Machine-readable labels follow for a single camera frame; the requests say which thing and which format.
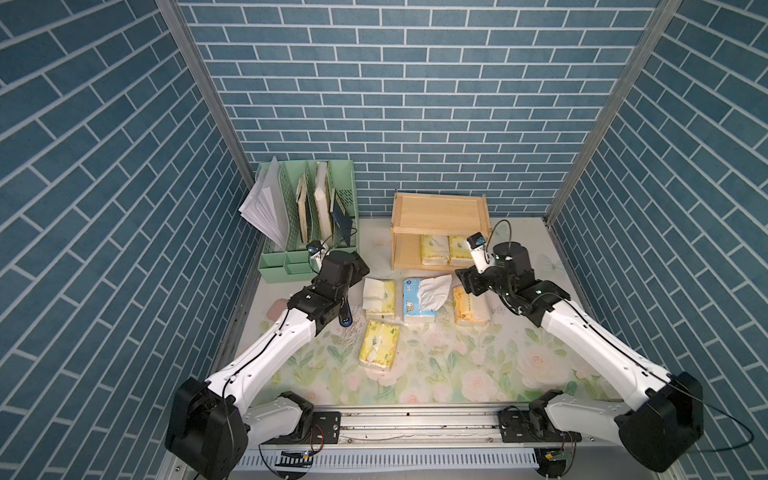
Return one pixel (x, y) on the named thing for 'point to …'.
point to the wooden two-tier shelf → (417, 214)
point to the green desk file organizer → (294, 263)
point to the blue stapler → (345, 312)
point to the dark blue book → (341, 220)
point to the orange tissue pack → (463, 305)
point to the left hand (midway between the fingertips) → (358, 263)
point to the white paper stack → (266, 207)
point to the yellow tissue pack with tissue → (378, 296)
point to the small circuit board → (296, 459)
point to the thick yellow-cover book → (322, 200)
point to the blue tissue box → (424, 296)
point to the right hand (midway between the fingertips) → (471, 265)
